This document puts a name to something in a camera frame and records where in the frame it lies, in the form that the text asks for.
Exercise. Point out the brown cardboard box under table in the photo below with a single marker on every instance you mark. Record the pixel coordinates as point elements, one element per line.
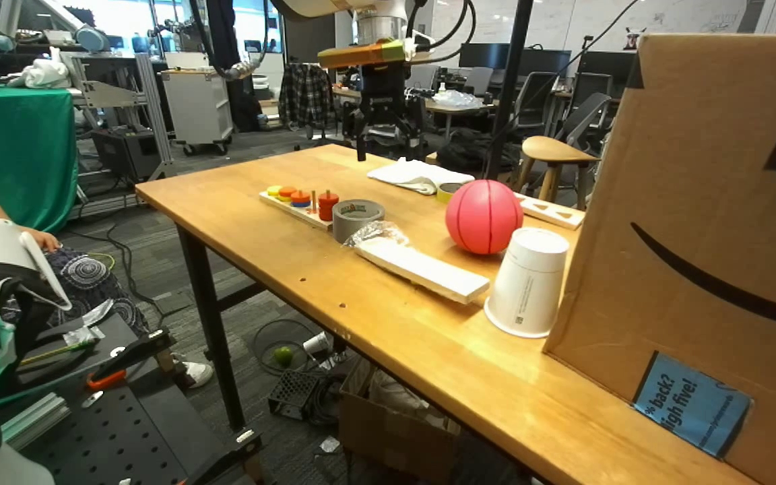
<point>398,436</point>

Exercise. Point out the black metal table leg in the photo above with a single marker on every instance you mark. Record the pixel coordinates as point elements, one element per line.
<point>213,332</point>

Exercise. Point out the white folded cloth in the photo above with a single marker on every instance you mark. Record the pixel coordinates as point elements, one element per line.
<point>419,172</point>

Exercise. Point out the person bare hand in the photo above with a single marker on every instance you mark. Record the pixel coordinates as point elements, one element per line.
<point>45,239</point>

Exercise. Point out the round wooden stool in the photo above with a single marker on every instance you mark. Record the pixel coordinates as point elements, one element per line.
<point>553,150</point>

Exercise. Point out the grey duct tape roll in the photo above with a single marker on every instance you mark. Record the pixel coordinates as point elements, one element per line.
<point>357,219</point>

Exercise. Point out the pink-red rubber basketball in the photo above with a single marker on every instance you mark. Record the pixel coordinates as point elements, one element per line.
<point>484,215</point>

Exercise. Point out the white shoe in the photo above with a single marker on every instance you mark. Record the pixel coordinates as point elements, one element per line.
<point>194,371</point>

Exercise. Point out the large brown cardboard box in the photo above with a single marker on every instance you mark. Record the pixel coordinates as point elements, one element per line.
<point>720,179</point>

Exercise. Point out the plaid shirt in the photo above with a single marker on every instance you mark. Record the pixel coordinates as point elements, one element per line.
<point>306,95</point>

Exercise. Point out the green table cloth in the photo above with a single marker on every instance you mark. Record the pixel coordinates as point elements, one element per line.
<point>24,150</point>

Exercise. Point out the yellow-rimmed clear tape roll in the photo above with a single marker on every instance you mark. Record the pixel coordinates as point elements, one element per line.
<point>447,190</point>

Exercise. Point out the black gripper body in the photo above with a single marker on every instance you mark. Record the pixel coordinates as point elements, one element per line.
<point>387,95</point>

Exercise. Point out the pale wooden board with arrows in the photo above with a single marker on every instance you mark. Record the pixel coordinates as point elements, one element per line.
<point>551,210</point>

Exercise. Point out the blue sticker on box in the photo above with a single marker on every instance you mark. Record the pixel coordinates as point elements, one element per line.
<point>690,402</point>

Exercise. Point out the green and tan wrist block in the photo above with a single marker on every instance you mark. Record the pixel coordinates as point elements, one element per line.
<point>364,53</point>

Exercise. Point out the black vertical pole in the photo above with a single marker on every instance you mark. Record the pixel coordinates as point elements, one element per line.
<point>507,82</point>

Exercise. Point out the white paper cup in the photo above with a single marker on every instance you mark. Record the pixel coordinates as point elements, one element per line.
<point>527,281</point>

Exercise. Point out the white wheeled cabinet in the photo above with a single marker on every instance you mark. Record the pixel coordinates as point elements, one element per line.
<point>198,106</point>

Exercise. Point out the small green ball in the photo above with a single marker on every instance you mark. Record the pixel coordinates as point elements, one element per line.
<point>283,355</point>

